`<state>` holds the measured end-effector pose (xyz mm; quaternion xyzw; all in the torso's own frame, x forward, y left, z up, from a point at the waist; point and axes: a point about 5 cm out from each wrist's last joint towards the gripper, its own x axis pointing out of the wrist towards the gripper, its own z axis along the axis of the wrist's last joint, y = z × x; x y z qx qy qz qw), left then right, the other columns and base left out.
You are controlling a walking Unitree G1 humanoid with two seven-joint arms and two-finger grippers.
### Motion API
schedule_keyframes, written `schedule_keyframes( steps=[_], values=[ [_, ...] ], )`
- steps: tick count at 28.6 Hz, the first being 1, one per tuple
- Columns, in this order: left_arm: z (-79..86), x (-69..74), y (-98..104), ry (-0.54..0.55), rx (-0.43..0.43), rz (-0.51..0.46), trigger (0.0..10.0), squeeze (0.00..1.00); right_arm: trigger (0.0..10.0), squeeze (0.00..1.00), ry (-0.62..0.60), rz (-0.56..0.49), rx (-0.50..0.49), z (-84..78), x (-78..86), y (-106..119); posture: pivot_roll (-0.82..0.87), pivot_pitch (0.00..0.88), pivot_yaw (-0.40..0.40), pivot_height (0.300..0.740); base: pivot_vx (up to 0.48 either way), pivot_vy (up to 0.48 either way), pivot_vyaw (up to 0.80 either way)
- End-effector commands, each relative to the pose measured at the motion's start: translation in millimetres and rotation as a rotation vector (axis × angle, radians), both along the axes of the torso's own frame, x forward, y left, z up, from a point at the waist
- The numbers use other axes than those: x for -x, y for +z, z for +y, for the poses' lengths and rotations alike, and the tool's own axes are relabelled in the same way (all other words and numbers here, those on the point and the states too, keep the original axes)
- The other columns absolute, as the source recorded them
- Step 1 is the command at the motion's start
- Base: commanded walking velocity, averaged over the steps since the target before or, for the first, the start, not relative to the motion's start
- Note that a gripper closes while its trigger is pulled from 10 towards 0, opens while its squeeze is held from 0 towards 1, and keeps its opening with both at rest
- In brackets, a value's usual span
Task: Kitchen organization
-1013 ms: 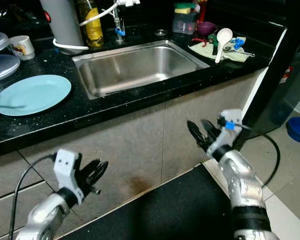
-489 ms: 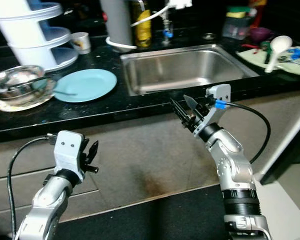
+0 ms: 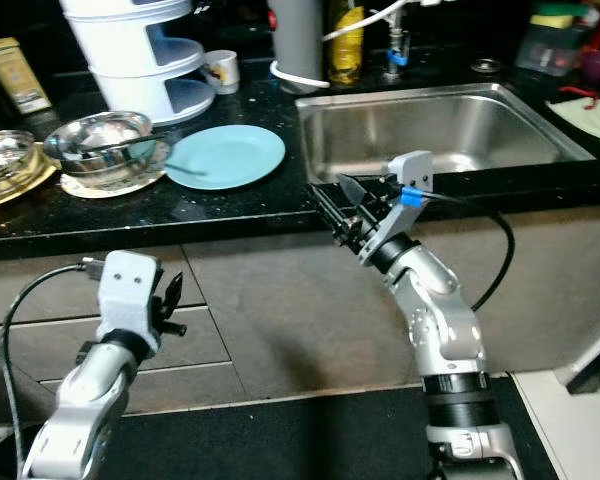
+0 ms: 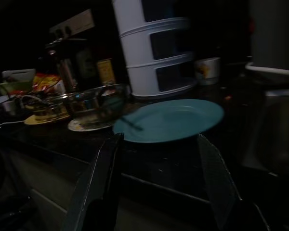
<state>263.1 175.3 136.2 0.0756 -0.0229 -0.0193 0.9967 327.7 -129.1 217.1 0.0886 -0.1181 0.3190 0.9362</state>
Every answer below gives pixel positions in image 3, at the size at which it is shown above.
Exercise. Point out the yellow tea tin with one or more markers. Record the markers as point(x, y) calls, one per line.
point(18, 75)

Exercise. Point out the red utensil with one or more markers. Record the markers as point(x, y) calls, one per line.
point(580, 92)

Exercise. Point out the cream patterned plate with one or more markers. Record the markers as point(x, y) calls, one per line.
point(85, 190)

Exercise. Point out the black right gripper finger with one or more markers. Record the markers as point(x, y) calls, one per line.
point(350, 190)
point(328, 212)

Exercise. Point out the white cloth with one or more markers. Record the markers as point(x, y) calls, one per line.
point(590, 120)

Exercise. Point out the yellow oil bottle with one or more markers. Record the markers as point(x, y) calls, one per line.
point(345, 50)

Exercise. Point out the white tiered plastic rack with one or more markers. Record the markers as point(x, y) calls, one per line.
point(130, 60)

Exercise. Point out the wide stainless steel bowl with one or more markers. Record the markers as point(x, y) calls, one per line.
point(100, 170)

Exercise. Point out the steel bowl holding utensils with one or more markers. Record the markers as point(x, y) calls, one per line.
point(5, 158)

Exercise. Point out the stainless steel sink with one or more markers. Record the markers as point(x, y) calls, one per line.
point(430, 130)

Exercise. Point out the metal faucet with blue tape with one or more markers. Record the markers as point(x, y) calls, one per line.
point(395, 58)

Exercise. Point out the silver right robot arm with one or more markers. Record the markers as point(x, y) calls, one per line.
point(440, 320)

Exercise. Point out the small white printed mug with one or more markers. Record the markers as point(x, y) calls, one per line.
point(220, 72)

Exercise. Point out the thin black rod utensil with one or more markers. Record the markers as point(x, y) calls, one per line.
point(130, 145)

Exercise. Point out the metal spoon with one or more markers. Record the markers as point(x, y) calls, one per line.
point(185, 168)

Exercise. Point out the black floor mat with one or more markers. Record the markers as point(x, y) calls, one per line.
point(290, 440)

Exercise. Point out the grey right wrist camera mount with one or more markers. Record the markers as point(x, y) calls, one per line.
point(415, 168)

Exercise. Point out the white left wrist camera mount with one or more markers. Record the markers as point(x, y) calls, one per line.
point(130, 285)

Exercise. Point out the round metal counter cap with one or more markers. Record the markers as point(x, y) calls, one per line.
point(486, 66)

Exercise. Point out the grey cylindrical appliance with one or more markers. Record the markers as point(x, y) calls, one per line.
point(297, 40)

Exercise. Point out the clear container with sponges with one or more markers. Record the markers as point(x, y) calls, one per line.
point(555, 55)

